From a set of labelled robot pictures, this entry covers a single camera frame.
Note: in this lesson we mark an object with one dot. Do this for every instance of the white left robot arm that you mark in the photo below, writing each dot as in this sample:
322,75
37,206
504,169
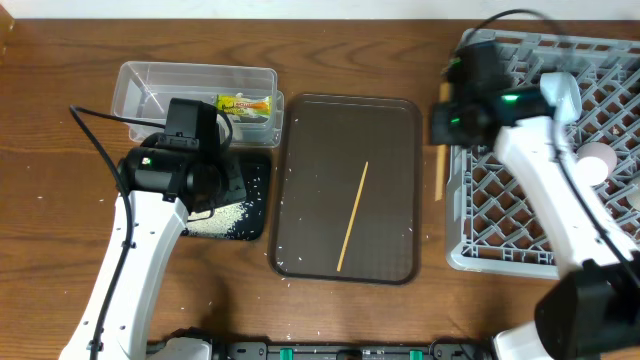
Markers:
117,318

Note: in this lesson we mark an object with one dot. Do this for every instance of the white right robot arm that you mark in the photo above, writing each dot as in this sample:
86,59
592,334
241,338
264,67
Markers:
594,307

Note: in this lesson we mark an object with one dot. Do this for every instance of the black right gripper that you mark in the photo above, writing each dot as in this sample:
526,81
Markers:
446,133

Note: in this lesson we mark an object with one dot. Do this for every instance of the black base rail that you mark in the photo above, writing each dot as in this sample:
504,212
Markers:
194,343

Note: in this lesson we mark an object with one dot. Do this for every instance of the white cup green inside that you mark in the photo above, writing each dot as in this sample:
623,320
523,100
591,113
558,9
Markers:
633,197

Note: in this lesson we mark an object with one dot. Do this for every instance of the pile of white rice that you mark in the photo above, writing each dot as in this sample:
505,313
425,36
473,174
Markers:
222,222

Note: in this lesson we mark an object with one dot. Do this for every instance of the clear plastic bin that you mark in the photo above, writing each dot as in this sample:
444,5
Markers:
144,90

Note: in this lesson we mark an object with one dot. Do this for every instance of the light blue bowl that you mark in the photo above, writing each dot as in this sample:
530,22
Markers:
562,92

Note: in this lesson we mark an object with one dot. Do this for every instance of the yellow snack wrapper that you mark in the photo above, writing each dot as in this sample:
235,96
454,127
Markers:
244,107

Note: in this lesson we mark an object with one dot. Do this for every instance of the wooden chopstick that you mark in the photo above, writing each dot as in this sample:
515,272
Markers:
352,218
444,95

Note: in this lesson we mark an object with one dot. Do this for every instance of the black tray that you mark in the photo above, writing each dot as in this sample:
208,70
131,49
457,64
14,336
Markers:
255,169

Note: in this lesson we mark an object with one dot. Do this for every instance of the brown serving tray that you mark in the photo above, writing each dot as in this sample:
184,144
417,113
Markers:
328,140

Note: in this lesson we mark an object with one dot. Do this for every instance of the grey dishwasher rack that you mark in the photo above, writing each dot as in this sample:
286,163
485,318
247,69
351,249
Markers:
490,226

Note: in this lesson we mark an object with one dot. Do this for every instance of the white cup pink inside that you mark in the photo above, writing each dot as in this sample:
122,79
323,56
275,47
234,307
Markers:
595,162

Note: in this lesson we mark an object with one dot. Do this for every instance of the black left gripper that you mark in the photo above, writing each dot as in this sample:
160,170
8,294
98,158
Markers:
234,189

